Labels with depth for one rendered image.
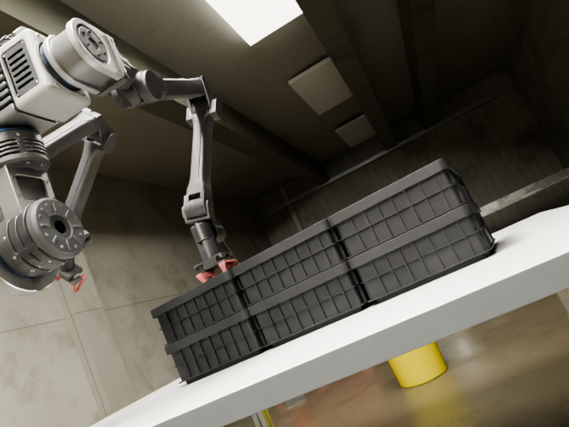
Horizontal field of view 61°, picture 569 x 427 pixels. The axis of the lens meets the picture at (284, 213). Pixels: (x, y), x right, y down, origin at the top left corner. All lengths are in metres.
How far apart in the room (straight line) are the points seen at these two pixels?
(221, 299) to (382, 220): 0.47
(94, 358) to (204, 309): 2.64
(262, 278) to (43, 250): 0.50
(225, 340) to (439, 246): 0.60
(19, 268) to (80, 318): 2.84
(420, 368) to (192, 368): 2.10
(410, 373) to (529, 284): 2.65
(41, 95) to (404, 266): 0.85
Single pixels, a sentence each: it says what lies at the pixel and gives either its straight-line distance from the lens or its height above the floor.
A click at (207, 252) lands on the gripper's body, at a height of 1.01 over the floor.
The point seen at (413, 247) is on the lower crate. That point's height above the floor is 0.78.
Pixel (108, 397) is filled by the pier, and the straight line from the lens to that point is 3.93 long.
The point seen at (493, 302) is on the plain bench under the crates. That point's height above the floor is 0.68.
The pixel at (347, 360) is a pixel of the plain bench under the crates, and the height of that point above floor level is 0.68.
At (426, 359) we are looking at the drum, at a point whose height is 0.13.
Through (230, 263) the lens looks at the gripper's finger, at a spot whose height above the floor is 0.96.
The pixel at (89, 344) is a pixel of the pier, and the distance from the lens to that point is 3.94.
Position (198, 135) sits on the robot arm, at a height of 1.37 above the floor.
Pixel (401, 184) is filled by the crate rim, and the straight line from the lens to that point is 1.09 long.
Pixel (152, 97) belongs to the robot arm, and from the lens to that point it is 1.27.
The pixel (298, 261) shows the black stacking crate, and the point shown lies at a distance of 1.18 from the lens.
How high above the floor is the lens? 0.78
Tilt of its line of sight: 10 degrees up
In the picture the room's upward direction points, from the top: 25 degrees counter-clockwise
